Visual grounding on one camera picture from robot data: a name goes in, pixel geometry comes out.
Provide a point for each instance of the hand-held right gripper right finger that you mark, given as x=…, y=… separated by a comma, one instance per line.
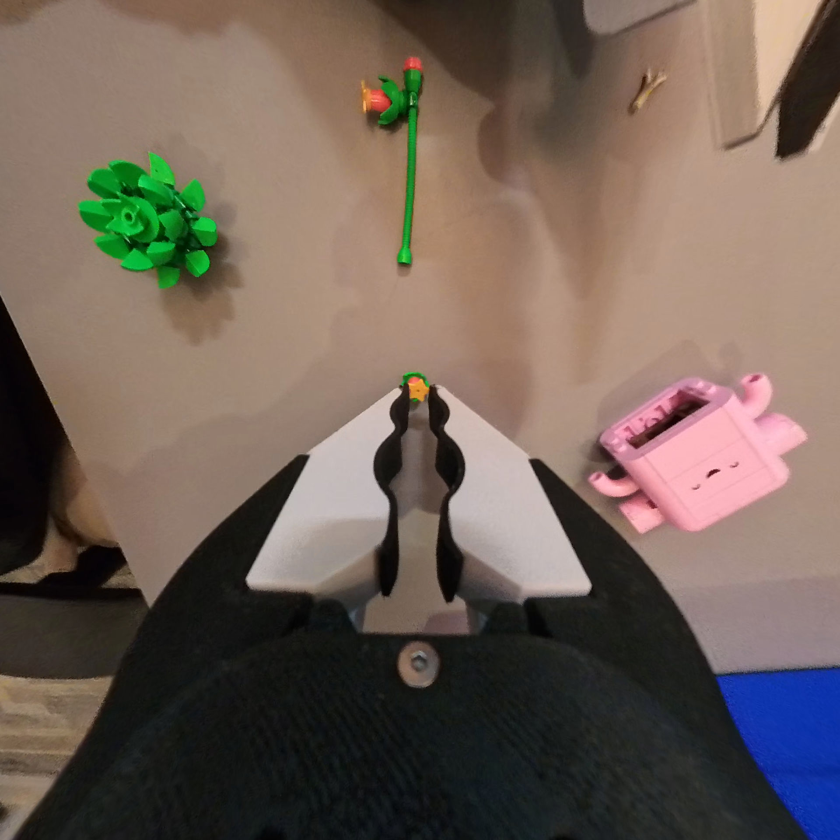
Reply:
x=518, y=525

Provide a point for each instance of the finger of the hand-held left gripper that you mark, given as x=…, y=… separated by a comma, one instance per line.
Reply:
x=630, y=13
x=741, y=65

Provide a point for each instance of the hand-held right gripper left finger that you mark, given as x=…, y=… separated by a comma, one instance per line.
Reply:
x=321, y=525

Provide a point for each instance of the black jacket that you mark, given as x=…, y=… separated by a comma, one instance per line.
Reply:
x=19, y=426

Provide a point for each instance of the blue storage bin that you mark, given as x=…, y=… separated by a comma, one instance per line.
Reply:
x=787, y=741

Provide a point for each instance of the yellow star flower piece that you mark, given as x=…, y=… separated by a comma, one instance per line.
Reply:
x=418, y=392

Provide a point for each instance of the green flower stem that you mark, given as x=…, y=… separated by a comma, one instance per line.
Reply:
x=410, y=164

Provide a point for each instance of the pink brick figure pot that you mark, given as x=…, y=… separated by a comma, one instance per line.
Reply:
x=699, y=459

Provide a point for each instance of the tan twig piece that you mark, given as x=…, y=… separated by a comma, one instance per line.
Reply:
x=648, y=88

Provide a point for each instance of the green leafy plant piece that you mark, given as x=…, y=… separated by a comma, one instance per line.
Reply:
x=148, y=216

